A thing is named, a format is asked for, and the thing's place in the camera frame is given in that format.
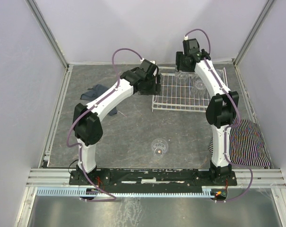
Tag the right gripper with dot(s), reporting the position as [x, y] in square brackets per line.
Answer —
[180, 63]

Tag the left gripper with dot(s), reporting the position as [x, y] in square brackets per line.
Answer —
[150, 88]

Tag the clear cup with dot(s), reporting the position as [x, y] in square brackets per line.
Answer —
[159, 147]
[221, 74]
[181, 76]
[197, 83]

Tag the white wire dish rack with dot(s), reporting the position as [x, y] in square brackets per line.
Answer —
[179, 96]

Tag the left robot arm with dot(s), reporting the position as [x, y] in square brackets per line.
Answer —
[144, 79]

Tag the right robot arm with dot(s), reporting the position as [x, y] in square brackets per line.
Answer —
[222, 108]

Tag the dark blue cloth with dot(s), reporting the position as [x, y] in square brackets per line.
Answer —
[94, 92]

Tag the striped cloth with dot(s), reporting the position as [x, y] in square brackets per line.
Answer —
[240, 146]

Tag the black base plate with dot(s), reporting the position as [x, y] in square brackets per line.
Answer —
[121, 180]

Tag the blue cable duct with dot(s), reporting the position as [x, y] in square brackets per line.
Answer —
[83, 192]

